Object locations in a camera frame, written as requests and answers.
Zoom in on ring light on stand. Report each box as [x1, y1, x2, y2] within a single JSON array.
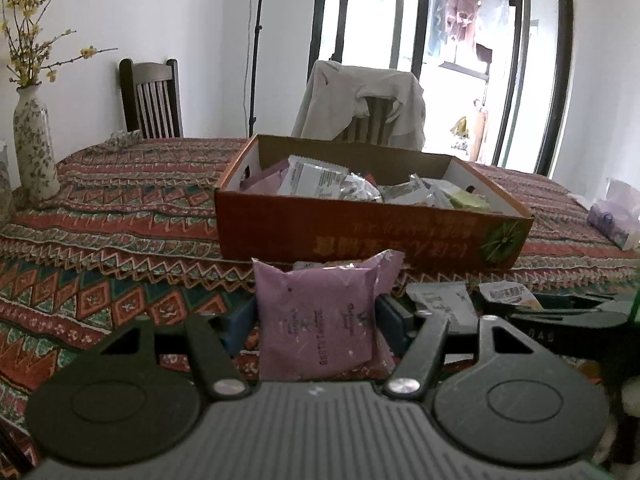
[[245, 0, 268, 138]]

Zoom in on yellow flower branches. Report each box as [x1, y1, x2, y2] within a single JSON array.
[[0, 0, 118, 88]]

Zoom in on chair with slatted back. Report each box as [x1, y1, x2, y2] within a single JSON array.
[[345, 97, 396, 143]]

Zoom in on pink snack packet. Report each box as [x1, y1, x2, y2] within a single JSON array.
[[251, 249, 406, 381], [245, 167, 291, 196]]

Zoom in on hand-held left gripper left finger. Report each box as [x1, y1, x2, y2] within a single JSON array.
[[65, 294, 258, 402]]

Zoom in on white grey snack packet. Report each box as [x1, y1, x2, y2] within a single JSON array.
[[407, 282, 481, 337]]

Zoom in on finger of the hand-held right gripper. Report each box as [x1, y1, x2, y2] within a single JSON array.
[[492, 310, 628, 330], [532, 294, 630, 312]]

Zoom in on purple tissue pack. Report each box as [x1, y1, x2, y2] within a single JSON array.
[[586, 177, 640, 251]]

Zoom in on patterned tablecloth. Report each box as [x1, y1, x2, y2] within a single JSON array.
[[0, 135, 640, 466]]

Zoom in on dark wooden chair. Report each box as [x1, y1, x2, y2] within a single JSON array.
[[118, 58, 183, 140]]

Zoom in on maroon hanging shirt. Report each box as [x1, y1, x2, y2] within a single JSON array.
[[445, 0, 483, 53]]

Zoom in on blue hanging garment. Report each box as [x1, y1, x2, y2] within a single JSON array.
[[425, 0, 448, 58]]

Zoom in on orange cardboard box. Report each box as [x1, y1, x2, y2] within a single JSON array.
[[214, 133, 536, 271]]

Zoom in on floral ceramic vase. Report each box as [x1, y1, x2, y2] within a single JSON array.
[[12, 85, 61, 201]]

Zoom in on pile of assorted snack packets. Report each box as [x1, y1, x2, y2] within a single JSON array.
[[239, 154, 493, 211]]

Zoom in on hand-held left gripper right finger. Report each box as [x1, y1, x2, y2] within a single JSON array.
[[375, 292, 571, 402]]

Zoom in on light blue hanging sweater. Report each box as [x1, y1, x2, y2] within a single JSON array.
[[475, 0, 511, 46]]

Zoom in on beige jacket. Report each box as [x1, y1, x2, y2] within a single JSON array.
[[291, 60, 427, 153]]

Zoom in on black sliding door frame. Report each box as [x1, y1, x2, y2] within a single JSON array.
[[307, 0, 576, 181]]

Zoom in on white yellow snack packet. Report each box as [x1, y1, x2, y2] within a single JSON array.
[[477, 282, 544, 311]]

